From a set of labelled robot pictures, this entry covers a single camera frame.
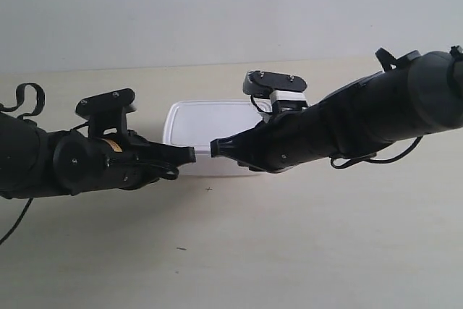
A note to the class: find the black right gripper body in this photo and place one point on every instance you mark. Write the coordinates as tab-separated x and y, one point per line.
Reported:
291	140

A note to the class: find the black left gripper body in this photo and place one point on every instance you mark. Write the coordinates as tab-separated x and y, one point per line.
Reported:
84	164

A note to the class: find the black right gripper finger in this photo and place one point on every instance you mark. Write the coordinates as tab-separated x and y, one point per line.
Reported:
239	147

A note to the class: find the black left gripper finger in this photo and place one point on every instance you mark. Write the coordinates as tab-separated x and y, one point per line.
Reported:
175	155

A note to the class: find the white lidded plastic container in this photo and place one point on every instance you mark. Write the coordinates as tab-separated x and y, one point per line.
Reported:
196	123

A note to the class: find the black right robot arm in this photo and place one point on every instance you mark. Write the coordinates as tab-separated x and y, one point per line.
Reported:
412	96

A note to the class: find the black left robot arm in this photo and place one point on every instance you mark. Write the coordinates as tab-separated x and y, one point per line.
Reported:
40	164

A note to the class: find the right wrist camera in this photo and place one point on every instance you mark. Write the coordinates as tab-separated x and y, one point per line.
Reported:
273	93

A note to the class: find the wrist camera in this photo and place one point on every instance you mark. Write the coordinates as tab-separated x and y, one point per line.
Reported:
273	93
107	111

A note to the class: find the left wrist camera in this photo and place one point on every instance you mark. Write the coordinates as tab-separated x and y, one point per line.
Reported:
107	111

